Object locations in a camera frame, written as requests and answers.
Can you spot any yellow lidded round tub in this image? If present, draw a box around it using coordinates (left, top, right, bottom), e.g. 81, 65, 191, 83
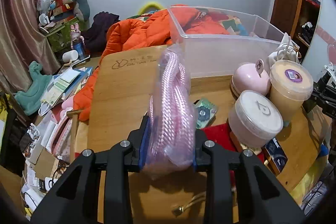
269, 60, 313, 127

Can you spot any white drawstring pouch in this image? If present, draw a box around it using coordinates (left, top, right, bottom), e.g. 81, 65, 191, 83
266, 33, 301, 68

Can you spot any white lidded round tub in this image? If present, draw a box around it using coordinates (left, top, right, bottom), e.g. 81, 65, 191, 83
228, 90, 283, 148

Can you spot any pink round lidded container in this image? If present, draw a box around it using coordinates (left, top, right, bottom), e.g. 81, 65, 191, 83
231, 59, 270, 97

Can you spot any pink rope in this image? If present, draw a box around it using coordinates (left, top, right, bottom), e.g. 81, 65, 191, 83
142, 47, 198, 180

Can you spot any dark blue small box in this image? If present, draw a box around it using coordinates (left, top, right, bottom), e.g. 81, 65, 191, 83
263, 138, 288, 175

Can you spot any red velvet pouch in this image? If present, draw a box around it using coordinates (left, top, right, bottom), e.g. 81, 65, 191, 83
202, 123, 237, 152

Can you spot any small teal packet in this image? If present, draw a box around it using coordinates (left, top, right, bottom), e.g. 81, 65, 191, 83
194, 98, 218, 129

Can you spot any teal plush dinosaur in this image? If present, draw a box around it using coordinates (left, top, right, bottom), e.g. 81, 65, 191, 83
14, 61, 52, 116

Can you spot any stack of books and papers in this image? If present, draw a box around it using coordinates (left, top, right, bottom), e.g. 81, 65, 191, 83
38, 67, 93, 117

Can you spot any clear plastic storage bin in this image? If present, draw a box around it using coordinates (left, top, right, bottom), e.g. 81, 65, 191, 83
167, 6, 284, 78

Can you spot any white mug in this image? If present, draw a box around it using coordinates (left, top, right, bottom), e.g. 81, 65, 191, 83
62, 50, 79, 63

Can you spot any green storage box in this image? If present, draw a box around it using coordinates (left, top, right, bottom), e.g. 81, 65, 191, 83
46, 17, 89, 52

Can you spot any pink bunny figure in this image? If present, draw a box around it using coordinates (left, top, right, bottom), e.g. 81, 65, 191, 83
70, 23, 85, 50

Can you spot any dark purple clothing heap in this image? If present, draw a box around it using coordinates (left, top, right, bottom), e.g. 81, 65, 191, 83
82, 11, 120, 53

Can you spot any orange down jacket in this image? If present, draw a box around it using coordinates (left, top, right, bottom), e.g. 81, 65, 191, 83
73, 5, 229, 122

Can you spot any grey plush pillow pile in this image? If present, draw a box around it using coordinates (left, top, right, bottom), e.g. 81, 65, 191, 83
49, 0, 90, 22

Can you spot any yellow bed headboard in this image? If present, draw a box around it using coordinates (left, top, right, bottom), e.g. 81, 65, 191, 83
138, 1, 165, 15

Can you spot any pink striped curtain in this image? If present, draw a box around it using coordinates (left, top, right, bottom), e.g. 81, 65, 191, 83
1, 0, 60, 92

